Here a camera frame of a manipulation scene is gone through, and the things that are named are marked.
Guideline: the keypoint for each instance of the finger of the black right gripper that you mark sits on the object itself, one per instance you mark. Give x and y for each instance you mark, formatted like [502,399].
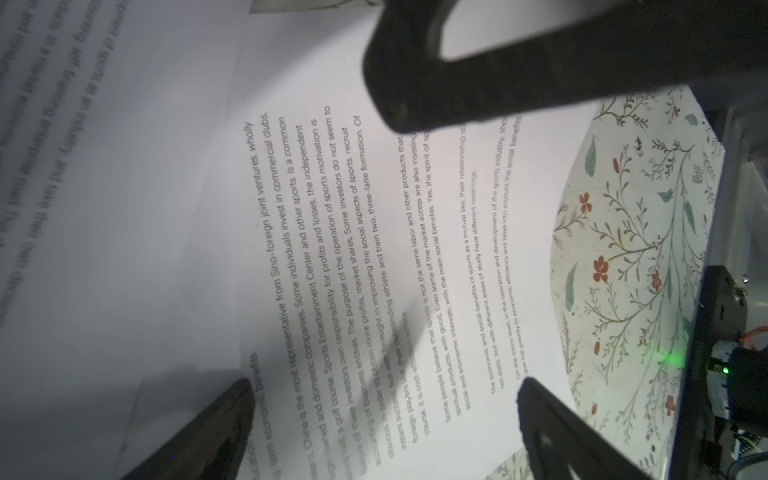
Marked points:
[630,48]

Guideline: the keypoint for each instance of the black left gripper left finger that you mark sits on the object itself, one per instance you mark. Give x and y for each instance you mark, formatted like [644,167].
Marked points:
[211,446]

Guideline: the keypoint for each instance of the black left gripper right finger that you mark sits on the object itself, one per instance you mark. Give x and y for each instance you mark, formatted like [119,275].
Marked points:
[562,446]

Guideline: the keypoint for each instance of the printed paper sheet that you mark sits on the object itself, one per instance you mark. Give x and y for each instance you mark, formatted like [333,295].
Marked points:
[110,111]
[384,295]

